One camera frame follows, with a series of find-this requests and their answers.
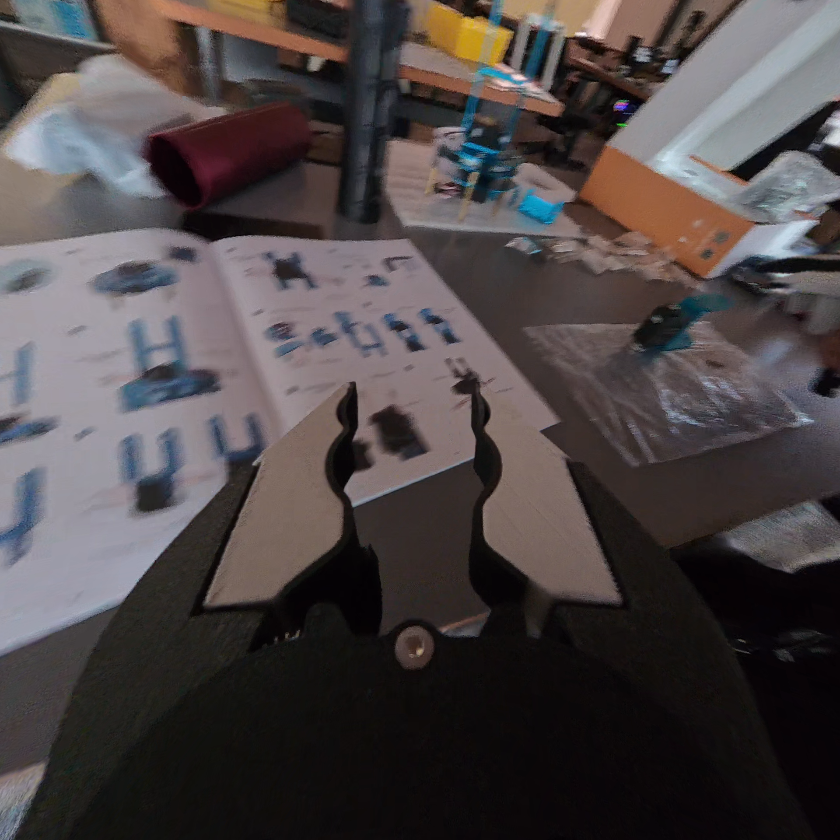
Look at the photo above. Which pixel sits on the wooden background table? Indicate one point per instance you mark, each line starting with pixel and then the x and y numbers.
pixel 262 33

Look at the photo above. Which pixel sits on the orange and white cardboard box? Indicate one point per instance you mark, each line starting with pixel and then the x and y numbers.
pixel 656 190

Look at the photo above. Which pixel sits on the grey desk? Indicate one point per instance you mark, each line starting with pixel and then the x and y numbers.
pixel 512 289

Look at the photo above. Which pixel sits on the pile of small screw bags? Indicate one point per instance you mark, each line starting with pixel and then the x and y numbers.
pixel 610 253

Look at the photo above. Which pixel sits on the bubble wrap bundle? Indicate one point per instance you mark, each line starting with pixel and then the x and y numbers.
pixel 787 184

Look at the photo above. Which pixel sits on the white crumpled plastic bag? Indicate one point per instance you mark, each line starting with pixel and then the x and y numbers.
pixel 85 131

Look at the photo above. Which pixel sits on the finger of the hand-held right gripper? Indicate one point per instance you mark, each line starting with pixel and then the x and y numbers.
pixel 814 292

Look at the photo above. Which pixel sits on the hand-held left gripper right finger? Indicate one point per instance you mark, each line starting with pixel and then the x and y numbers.
pixel 551 525

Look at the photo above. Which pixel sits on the yellow box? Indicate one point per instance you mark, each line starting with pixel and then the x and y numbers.
pixel 466 33

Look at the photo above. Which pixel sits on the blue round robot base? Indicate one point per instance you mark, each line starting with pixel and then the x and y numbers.
pixel 476 161

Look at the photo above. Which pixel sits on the dark red roll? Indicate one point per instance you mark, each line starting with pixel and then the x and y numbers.
pixel 243 144

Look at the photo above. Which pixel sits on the blue U-shaped metal bracket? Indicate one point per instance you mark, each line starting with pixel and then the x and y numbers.
pixel 705 305

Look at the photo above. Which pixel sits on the black device with green lights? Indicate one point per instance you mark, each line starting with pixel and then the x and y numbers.
pixel 623 111

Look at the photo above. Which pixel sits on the large clear plastic bag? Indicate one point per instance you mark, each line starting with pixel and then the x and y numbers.
pixel 689 407

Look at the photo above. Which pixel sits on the person's black jacket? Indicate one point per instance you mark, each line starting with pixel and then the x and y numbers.
pixel 787 722

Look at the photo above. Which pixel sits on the open instruction manual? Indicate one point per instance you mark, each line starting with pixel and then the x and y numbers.
pixel 131 295

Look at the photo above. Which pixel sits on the black cylindrical bottle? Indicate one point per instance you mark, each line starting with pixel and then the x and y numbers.
pixel 371 131

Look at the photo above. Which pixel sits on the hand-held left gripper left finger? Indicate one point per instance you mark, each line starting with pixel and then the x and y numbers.
pixel 282 525

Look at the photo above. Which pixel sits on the black servo motor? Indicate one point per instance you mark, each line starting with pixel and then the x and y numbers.
pixel 656 328

